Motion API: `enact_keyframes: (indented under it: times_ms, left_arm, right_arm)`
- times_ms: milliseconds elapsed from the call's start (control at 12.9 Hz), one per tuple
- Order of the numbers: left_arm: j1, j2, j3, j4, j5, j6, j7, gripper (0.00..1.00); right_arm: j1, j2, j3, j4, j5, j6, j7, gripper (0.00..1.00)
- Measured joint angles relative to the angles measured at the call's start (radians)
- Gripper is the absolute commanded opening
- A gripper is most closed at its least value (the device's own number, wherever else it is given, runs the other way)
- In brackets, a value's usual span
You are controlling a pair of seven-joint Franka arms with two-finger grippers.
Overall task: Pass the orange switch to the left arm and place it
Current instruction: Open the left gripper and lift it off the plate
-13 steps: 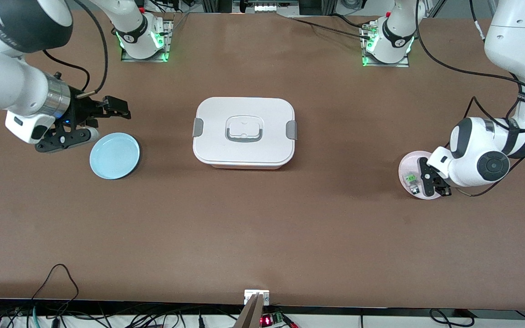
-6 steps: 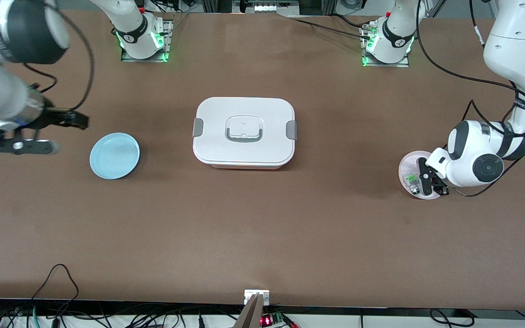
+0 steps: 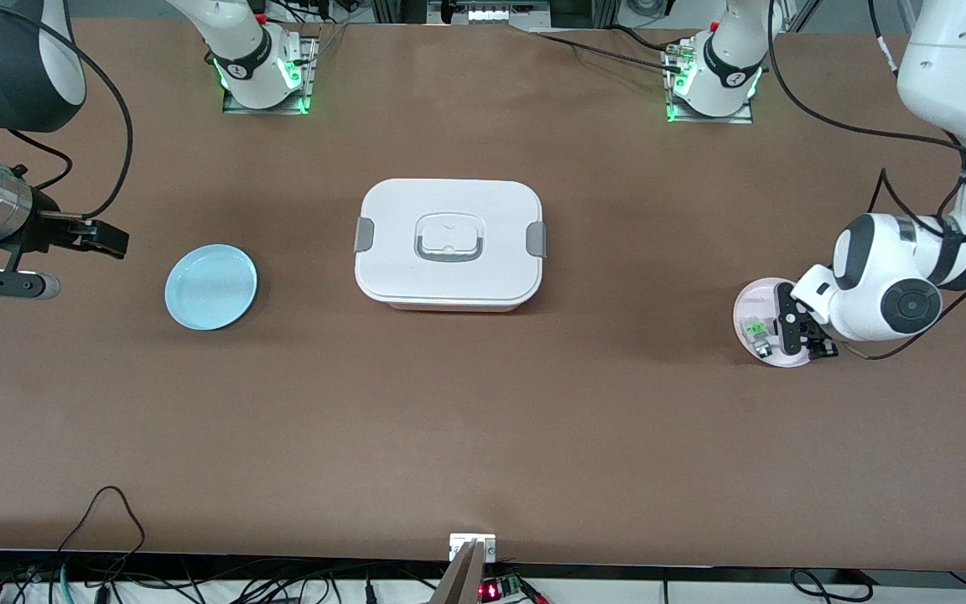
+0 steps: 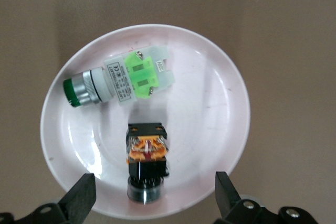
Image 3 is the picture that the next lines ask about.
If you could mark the small white mounting bracket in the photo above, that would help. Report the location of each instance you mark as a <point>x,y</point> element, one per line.
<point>459,545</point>

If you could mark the light blue plate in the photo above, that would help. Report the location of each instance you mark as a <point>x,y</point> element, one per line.
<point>210,289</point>

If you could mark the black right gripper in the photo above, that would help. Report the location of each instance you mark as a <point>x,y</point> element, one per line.
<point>49,232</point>

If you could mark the white lidded storage box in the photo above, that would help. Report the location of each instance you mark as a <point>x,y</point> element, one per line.
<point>449,277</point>

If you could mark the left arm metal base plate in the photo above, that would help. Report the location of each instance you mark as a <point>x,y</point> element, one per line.
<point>701,119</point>

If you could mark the aluminium frame with light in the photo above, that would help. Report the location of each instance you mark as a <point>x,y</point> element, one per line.
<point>491,13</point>

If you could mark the pink plate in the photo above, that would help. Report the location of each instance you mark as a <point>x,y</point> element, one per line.
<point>755,298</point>

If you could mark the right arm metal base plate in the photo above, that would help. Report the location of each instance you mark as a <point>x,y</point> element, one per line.
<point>312,59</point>

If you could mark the circuit board with red display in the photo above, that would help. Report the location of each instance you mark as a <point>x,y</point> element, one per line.
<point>495,590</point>

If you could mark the grey metal bar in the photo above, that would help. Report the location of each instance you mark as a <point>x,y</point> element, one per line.
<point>459,583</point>

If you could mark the green and clear switch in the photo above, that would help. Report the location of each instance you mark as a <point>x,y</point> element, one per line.
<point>755,331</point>

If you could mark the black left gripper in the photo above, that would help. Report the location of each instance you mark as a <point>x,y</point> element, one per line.
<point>818,344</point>

